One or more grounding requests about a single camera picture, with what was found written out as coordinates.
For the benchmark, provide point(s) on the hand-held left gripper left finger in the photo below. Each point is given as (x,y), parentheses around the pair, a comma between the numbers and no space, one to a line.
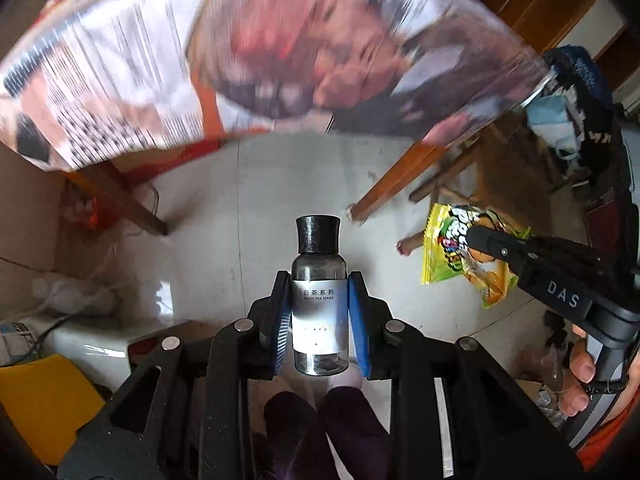
(280,325)

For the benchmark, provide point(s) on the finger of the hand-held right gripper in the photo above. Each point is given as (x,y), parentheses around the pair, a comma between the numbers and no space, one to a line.
(500,247)

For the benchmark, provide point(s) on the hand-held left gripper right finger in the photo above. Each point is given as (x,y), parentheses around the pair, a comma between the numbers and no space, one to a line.
(357,325)

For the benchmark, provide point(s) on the small clear bottle black cap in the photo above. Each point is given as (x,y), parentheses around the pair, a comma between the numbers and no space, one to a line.
(319,320)

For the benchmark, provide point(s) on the yellow snack packet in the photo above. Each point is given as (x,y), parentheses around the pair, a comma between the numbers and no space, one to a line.
(450,250)

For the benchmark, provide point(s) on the person's right hand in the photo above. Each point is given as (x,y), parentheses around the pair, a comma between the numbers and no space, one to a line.
(582,367)

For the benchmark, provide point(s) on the person's purple trousers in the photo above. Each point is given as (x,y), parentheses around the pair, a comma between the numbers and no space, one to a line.
(350,430)

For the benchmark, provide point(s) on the light blue face mask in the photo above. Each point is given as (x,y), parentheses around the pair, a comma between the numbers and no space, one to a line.
(550,115)

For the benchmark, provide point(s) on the blue patterned cloth pile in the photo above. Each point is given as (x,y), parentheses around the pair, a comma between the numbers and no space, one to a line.
(585,80)

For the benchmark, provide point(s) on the narrow brown wooden door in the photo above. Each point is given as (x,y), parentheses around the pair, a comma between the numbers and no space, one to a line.
(620,60)

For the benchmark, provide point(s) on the printed newspaper-pattern tablecloth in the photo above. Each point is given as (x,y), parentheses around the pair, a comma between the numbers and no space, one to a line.
(250,50)

